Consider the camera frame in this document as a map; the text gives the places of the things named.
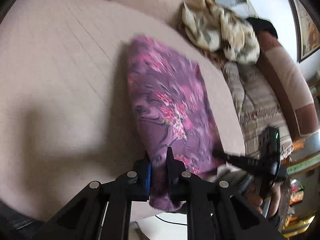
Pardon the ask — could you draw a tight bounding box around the purple floral garment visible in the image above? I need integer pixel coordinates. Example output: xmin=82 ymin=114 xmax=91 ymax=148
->
xmin=127 ymin=36 xmax=222 ymax=211

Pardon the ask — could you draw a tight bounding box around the person's right hand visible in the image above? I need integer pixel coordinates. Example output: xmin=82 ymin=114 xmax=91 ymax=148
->
xmin=246 ymin=179 xmax=283 ymax=221

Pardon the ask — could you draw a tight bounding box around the striped beige patterned blanket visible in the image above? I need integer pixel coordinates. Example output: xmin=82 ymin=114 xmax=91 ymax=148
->
xmin=222 ymin=62 xmax=293 ymax=159

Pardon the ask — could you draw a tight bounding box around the pink quilted sofa seat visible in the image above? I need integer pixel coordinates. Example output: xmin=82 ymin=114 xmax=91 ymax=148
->
xmin=1 ymin=0 xmax=245 ymax=220

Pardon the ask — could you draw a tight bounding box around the dark trousers leg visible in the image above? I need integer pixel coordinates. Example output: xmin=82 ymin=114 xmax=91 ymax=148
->
xmin=0 ymin=201 xmax=45 ymax=239

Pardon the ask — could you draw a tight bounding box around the beige floral crumpled cloth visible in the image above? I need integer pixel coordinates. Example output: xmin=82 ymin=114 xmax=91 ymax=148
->
xmin=180 ymin=0 xmax=260 ymax=67

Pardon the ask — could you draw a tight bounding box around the black cable on floor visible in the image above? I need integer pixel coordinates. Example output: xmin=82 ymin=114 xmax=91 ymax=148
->
xmin=154 ymin=214 xmax=188 ymax=227

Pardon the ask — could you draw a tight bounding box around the framed wall picture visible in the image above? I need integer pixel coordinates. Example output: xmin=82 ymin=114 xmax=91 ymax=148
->
xmin=288 ymin=0 xmax=319 ymax=63

